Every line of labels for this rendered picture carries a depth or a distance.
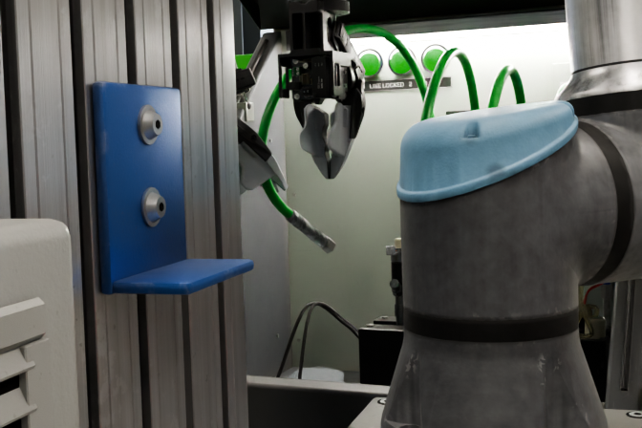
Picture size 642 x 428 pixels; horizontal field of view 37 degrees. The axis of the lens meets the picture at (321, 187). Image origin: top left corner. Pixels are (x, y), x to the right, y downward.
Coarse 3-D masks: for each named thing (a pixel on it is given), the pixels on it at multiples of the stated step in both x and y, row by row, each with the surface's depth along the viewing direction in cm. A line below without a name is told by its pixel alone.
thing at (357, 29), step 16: (352, 32) 140; (368, 32) 143; (384, 32) 145; (400, 48) 148; (416, 64) 150; (416, 80) 151; (272, 96) 129; (272, 112) 129; (272, 192) 129; (288, 208) 131
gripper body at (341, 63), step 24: (312, 0) 109; (336, 0) 112; (312, 24) 112; (312, 48) 112; (336, 48) 115; (288, 72) 114; (312, 72) 110; (336, 72) 111; (288, 96) 113; (312, 96) 110; (336, 96) 111
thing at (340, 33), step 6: (336, 24) 115; (342, 24) 115; (336, 30) 114; (342, 30) 115; (336, 36) 114; (342, 36) 115; (348, 36) 117; (342, 42) 115; (348, 42) 117; (342, 48) 116; (348, 48) 117; (354, 54) 119; (354, 60) 119; (360, 66) 122; (360, 72) 122; (360, 78) 122
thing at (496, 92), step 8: (504, 72) 126; (512, 72) 130; (496, 80) 124; (504, 80) 125; (512, 80) 135; (520, 80) 135; (496, 88) 123; (520, 88) 136; (496, 96) 122; (520, 96) 137; (488, 104) 121; (496, 104) 121
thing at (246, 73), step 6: (240, 72) 128; (246, 72) 129; (240, 78) 128; (246, 78) 128; (252, 78) 129; (240, 84) 128; (246, 84) 128; (252, 84) 129; (240, 90) 129; (246, 90) 129
